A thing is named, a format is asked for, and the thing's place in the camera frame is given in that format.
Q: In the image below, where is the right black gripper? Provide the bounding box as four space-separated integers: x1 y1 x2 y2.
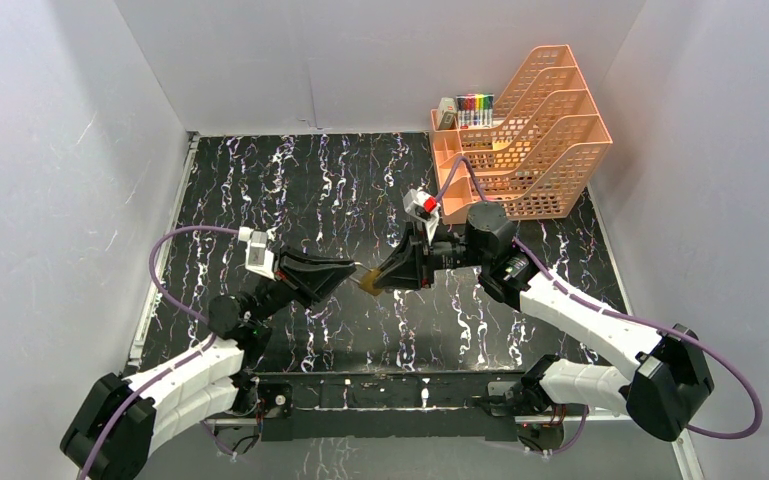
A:
371 220 490 291

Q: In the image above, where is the large brass padlock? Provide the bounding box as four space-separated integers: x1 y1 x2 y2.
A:
350 267 384 296

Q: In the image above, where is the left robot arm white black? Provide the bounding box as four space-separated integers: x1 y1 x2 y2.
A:
60 247 357 479

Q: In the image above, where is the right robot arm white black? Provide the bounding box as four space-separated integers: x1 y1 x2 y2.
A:
361 201 714 441

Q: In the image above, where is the grey eraser box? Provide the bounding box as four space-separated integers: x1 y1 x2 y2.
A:
435 97 458 130

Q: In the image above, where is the coloured marker pen set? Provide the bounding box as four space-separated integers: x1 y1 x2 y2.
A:
455 93 495 129

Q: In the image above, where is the orange plastic file organizer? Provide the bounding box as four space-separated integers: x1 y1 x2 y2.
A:
430 45 613 225

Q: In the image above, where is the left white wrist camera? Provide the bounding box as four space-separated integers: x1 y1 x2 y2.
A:
238 226 275 280

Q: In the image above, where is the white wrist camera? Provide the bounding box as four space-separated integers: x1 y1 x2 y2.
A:
403 188 441 245
238 226 275 280

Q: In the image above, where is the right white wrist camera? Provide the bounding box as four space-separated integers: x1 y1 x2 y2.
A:
403 188 441 245

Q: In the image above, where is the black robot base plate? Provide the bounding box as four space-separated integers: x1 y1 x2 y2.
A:
251 370 567 455

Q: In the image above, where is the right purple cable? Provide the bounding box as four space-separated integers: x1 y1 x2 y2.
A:
435 155 764 458

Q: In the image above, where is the aluminium front rail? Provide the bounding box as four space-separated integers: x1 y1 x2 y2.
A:
92 374 689 427

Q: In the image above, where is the aluminium rail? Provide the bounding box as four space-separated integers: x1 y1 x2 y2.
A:
124 131 201 374
92 374 689 427

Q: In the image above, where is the aluminium left side rail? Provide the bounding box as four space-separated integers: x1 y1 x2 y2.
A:
124 131 201 374

